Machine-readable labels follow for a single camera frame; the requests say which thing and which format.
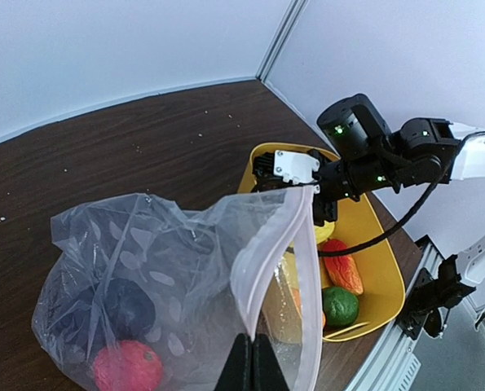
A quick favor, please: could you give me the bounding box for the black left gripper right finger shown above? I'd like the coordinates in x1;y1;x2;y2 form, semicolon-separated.
252;334;289;391

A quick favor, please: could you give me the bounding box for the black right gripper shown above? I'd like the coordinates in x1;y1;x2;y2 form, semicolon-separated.
308;156;389;226

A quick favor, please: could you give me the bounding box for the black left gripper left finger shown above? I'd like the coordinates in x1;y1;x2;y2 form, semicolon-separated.
214;333;253;391

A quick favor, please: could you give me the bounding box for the green toy lime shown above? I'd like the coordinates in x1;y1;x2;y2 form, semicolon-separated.
322;287;359;327

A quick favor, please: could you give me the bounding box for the yellow plastic basket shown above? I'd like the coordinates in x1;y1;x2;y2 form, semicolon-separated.
236;142;406;343

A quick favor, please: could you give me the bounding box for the clear zip top bag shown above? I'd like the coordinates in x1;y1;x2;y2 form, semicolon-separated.
32;186;322;390

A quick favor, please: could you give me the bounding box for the purple toy eggplant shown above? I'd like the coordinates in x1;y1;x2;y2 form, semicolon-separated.
51;278;156;355

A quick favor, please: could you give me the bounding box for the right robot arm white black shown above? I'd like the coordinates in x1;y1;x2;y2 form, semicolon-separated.
308;94;485;339

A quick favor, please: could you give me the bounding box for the orange red toy mango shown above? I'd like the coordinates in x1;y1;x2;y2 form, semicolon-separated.
322;255;364;296

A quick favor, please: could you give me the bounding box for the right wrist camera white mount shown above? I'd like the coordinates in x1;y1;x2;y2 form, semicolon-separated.
252;150;320;194

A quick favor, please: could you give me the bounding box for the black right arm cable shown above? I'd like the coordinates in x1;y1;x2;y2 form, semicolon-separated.
317;178;441;258

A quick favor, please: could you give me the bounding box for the front aluminium rail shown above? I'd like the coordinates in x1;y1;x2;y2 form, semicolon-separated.
346;235;443;390

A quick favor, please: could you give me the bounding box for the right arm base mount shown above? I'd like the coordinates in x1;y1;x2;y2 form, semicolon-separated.
396;254;475;340

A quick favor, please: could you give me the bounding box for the right aluminium frame post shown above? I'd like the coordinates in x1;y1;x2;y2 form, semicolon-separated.
255;0;308;84

